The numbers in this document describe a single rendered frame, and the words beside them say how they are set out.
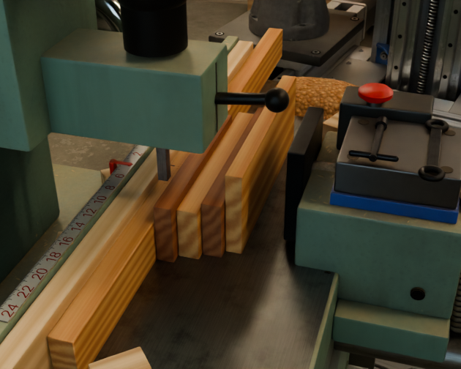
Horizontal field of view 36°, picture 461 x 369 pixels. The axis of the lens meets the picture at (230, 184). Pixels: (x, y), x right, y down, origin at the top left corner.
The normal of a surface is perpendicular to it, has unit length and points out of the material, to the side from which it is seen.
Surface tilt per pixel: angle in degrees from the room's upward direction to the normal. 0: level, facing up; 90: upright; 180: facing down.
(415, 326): 0
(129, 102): 90
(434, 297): 90
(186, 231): 90
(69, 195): 0
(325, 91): 17
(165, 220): 90
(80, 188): 0
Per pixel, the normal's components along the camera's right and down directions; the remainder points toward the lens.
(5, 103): -0.29, 0.51
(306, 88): -0.13, -0.64
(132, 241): 0.00, -0.84
